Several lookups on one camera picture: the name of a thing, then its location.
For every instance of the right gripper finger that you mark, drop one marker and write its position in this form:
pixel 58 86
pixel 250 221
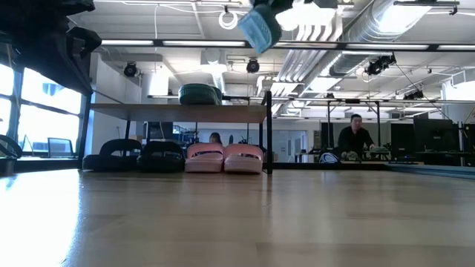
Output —
pixel 282 6

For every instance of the green rubber slide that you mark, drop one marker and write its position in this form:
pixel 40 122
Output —
pixel 198 94
pixel 259 29

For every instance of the black rubber slide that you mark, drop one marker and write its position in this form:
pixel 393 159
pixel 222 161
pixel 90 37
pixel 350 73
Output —
pixel 111 159
pixel 161 158

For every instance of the pink rubber slide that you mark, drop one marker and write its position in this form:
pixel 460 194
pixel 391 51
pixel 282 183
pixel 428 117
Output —
pixel 243 160
pixel 204 160

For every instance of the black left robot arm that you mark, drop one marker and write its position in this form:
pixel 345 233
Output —
pixel 37 6

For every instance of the overhead LED light bar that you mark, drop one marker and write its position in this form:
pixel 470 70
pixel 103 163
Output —
pixel 204 43

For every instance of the open laptop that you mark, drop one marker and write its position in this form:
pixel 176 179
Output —
pixel 60 147

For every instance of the small black monitor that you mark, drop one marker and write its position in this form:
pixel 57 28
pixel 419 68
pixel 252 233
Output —
pixel 159 130

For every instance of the person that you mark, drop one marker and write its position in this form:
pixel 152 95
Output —
pixel 215 139
pixel 354 140

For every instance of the large black monitor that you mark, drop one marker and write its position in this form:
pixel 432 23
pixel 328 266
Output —
pixel 436 137

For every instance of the black ceiling camera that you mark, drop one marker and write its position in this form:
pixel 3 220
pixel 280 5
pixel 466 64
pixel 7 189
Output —
pixel 253 66
pixel 130 69
pixel 378 65

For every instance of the background black rig frame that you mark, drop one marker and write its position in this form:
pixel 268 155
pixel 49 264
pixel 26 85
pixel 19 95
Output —
pixel 237 97

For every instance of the wooden shelf black frame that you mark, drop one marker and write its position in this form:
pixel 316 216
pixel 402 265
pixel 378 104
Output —
pixel 178 113

